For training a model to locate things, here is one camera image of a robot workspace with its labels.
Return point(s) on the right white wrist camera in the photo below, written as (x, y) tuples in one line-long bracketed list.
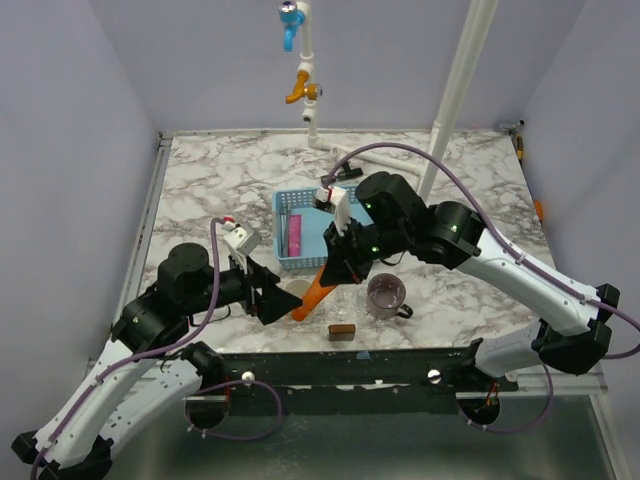
[(335, 202)]

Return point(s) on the white diagonal pole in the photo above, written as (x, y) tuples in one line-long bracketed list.
[(471, 42)]

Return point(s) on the blue tap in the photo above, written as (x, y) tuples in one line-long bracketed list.
[(292, 18)]

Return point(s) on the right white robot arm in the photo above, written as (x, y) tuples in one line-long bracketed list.
[(570, 335)]

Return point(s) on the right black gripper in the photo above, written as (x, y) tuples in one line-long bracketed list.
[(346, 270)]

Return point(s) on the yellow tool in corner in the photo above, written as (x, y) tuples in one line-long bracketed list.
[(514, 131)]

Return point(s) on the orange toothpaste tube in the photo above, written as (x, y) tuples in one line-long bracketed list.
[(315, 294)]

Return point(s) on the light blue plastic basket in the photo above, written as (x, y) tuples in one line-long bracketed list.
[(314, 223)]

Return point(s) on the orange brass tap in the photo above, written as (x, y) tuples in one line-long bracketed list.
[(304, 88)]

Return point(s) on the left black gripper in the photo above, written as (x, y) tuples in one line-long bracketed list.
[(270, 304)]

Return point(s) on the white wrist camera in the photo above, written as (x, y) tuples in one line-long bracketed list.
[(335, 202), (240, 242)]

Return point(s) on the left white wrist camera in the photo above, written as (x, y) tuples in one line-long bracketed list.
[(240, 242)]

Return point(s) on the grey toothbrush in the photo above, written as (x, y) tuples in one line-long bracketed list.
[(288, 225), (283, 231)]

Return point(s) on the pink toothbrush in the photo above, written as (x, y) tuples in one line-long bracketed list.
[(295, 235)]

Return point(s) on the purple plastic cup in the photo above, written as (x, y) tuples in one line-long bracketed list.
[(385, 296)]

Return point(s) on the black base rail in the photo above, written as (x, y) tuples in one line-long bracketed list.
[(341, 383)]

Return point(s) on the white horizontal pipe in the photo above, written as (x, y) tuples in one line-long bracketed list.
[(339, 151)]

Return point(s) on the yellow ceramic mug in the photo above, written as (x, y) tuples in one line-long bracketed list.
[(297, 287)]

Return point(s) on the white vertical pipe with fittings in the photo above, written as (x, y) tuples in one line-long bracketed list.
[(307, 63)]

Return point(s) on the clear tray with brown ends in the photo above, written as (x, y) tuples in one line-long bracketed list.
[(343, 313)]

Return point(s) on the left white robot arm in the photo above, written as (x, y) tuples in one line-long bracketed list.
[(151, 360)]

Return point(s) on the black tee valve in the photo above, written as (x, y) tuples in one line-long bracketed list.
[(343, 175)]

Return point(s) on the orange clip on wall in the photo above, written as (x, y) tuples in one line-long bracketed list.
[(539, 210)]

